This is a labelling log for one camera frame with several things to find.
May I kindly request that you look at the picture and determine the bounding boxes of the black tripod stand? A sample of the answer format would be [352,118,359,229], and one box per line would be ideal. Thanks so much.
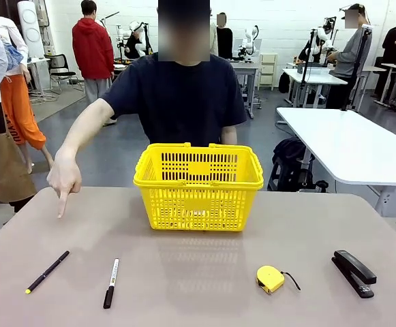
[341,23,374,112]

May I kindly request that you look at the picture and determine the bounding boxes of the yellow tape measure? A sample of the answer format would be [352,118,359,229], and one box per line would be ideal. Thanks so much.
[256,265,301,296]

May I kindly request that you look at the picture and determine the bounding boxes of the white background robot black parts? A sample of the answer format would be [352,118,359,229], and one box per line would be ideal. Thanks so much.
[117,20,151,61]

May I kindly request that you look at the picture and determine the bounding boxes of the black stapler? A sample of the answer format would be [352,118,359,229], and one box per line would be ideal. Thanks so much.
[331,249,378,300]

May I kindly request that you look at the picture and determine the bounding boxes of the white tower air conditioner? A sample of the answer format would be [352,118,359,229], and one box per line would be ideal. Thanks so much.
[16,1,46,61]

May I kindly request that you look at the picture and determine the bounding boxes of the black pen with yellow tip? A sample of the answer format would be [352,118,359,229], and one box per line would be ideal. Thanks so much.
[25,250,71,295]

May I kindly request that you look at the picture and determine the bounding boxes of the person in red hoodie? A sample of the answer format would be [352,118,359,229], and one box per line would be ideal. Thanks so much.
[72,0,116,103]

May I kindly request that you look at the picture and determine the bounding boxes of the person's left forearm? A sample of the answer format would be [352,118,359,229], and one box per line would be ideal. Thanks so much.
[220,124,239,146]

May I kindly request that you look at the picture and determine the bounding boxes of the white marker with black cap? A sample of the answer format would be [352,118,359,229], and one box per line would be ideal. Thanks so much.
[102,258,120,310]

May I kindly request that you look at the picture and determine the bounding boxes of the person in gray sweater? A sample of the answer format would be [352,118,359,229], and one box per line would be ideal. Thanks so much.
[326,3,372,110]

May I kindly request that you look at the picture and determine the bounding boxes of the white background robot on stand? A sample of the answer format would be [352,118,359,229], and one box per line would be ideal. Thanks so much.
[298,16,338,65]

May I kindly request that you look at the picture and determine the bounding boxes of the person in dark navy T-shirt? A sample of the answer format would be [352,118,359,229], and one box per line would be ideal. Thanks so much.
[101,0,248,146]

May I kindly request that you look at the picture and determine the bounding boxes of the black backpack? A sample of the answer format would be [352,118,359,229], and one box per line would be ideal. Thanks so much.
[267,137,316,191]

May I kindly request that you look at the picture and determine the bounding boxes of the white desk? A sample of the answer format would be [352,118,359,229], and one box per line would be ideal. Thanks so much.
[281,67,348,110]

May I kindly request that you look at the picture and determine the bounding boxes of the black office chair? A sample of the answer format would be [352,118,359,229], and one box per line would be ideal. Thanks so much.
[49,53,85,95]

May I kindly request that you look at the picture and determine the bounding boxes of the person in black top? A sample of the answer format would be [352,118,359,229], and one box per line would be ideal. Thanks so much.
[215,12,234,61]

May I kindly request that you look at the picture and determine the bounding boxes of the white drawer cart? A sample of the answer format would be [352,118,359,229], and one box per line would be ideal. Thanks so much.
[258,53,279,91]

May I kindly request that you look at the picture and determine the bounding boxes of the yellow plastic shopping basket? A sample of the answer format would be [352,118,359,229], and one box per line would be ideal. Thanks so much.
[132,142,264,232]

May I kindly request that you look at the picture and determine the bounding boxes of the person's right forearm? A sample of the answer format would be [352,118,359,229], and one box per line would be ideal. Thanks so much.
[55,98,114,161]

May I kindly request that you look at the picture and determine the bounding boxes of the large white table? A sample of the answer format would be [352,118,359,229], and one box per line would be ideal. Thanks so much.
[275,107,396,217]

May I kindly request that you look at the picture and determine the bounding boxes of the person's right hand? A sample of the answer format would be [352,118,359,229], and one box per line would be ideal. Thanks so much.
[46,148,83,219]

